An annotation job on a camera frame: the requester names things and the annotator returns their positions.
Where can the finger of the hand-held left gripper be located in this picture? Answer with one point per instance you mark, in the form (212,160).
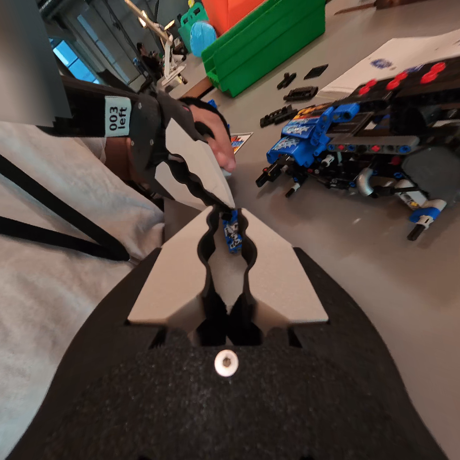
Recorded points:
(176,183)
(197,158)

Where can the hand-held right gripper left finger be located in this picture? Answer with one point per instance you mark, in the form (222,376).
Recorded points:
(169,284)

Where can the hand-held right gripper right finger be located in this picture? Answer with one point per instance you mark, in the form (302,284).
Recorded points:
(287,284)

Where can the blue printed lego panel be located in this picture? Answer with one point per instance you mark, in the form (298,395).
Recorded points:
(231,230)

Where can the lego truck model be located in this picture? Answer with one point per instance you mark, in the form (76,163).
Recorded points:
(359,143)

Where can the lego sticker sheet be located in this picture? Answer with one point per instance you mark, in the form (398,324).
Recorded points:
(242,141)

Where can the black LEGO connector pieces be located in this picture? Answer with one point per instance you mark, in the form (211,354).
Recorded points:
(278,115)

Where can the black lego connector piece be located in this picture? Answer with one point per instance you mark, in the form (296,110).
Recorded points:
(286,80)

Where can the black square lego tile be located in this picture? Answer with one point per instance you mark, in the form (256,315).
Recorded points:
(316,71)

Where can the lego instruction booklet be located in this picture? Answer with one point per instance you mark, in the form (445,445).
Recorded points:
(377,57)

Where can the person's left hand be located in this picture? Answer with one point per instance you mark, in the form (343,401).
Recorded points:
(215,133)

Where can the white tripod stand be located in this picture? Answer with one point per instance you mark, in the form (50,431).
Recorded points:
(170,61)

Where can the light blue bag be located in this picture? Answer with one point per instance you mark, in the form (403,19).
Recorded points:
(203,39)

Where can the green plastic canister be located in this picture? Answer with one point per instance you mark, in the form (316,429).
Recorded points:
(188,18)

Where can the green storage bin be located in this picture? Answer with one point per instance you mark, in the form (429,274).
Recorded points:
(266,46)

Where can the orange plastic bin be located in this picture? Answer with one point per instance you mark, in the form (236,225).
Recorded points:
(230,14)

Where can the black lego bracket piece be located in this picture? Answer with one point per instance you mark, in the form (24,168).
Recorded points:
(301,93)

